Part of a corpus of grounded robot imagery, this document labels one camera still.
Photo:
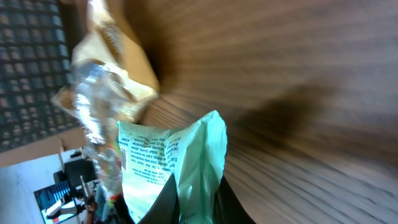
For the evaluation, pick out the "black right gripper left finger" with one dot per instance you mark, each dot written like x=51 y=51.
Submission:
x=166 y=209

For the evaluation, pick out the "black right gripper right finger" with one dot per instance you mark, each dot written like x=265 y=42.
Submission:
x=227 y=208

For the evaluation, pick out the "mint green snack packet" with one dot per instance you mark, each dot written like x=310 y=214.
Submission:
x=194 y=156

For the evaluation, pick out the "beige foil snack pouch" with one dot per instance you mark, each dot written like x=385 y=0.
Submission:
x=112 y=80

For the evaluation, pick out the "black computer monitor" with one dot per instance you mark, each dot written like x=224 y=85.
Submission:
x=74 y=187

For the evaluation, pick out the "grey plastic mesh basket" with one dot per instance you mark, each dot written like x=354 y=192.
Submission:
x=37 y=38

